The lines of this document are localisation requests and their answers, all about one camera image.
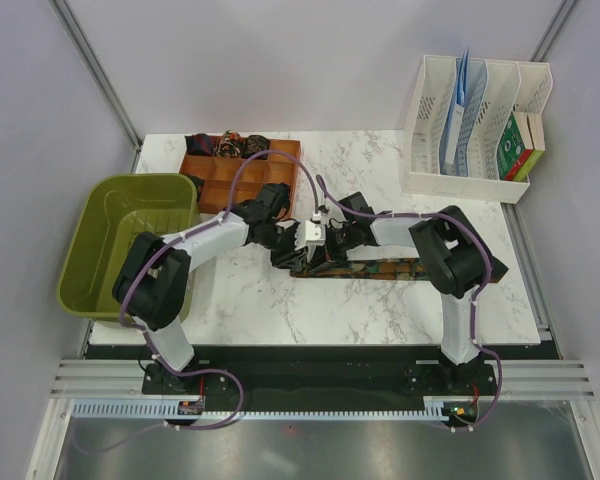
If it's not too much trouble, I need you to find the floral brown green tie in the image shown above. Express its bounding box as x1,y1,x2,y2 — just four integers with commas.
289,258,430,281

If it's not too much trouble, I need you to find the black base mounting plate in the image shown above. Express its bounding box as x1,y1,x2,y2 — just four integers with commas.
142,346,496,411

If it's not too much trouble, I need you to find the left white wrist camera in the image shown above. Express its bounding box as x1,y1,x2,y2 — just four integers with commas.
295,220,326,250

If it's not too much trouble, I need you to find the rolled dark gold tie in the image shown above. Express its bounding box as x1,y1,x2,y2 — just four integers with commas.
242,134,270,159

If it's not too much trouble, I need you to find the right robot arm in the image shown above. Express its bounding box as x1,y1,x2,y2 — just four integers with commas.
315,192,497,394

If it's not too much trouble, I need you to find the red spine book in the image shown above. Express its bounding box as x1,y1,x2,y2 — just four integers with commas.
513,113,546,182

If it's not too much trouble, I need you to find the rolled multicolour patterned tie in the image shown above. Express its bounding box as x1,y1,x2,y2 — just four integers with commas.
215,130,244,158

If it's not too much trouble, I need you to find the blue paper folder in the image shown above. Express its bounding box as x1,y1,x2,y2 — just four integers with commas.
439,49,488,177

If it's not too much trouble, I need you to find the white plastic file organizer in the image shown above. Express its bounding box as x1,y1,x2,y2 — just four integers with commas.
403,55,553,204

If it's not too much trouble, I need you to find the wooden compartment tray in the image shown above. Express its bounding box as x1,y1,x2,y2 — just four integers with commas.
179,153,299,219

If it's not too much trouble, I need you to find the olive green plastic basket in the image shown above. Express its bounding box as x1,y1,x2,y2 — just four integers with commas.
56,173,200,322

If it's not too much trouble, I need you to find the green white book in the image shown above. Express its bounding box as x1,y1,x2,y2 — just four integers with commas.
496,111,533,181

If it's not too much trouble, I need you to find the white slotted cable duct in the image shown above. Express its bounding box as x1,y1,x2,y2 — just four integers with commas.
72,397,472,421

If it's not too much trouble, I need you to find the rolled navy red tie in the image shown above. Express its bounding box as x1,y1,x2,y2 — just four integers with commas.
185,133,215,157

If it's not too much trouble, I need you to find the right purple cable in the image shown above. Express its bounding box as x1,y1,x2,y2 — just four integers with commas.
317,174,504,434

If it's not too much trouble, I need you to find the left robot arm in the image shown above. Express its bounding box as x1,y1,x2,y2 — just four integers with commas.
112,183,307,393

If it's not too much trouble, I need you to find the aluminium rail frame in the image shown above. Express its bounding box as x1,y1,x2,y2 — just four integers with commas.
26,347,600,479

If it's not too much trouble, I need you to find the purple cable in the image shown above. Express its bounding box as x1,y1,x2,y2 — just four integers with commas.
69,149,321,454
317,174,504,434

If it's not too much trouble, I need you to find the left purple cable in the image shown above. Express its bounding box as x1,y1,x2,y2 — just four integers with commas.
69,149,321,454

